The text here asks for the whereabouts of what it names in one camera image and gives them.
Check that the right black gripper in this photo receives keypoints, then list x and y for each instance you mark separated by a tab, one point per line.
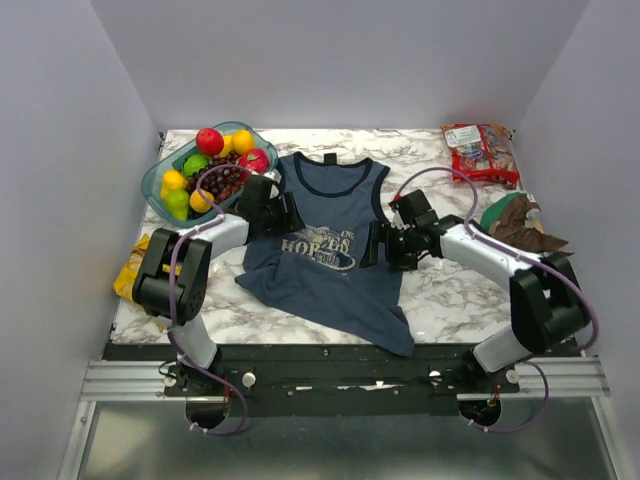
378	232

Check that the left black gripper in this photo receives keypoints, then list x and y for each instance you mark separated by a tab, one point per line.
292	219

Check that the blue printed tank top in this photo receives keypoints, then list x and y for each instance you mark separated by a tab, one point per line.
315	273

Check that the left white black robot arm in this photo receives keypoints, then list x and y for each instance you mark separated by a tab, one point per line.
172	279

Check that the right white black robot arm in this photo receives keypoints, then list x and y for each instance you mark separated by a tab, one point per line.
546	303

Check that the red apple right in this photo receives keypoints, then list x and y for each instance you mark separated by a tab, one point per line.
255	160

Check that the red apple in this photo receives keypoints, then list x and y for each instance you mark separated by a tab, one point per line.
209	141
255	160

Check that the dark purple grape bunch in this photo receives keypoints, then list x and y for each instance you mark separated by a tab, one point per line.
221	183

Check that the orange fruit top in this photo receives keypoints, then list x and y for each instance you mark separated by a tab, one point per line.
242	141

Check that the orange fruit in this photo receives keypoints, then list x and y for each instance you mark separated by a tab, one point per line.
201	201
242	141

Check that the orange fruit front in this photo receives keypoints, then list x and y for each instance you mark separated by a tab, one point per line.
201	201

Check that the teal plastic fruit container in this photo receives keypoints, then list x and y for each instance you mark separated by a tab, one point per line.
151	181

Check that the red apple top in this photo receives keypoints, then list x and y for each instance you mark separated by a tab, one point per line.
209	141

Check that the green fruit middle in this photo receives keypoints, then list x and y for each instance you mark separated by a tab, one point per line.
194	164

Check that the green pear front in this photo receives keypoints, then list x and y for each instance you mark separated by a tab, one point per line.
177	204

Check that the yellow lemon left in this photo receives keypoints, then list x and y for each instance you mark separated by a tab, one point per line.
172	180

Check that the red candy bag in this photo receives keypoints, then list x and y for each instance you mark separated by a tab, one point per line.
482	152

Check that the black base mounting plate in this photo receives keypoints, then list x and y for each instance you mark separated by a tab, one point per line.
329	381

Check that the yellow Lays chips bag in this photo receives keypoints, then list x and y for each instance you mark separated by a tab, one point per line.
124	282

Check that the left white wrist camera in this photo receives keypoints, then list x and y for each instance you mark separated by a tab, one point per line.
274	176

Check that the aluminium rail frame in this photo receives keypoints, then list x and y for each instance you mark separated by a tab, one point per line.
140	381

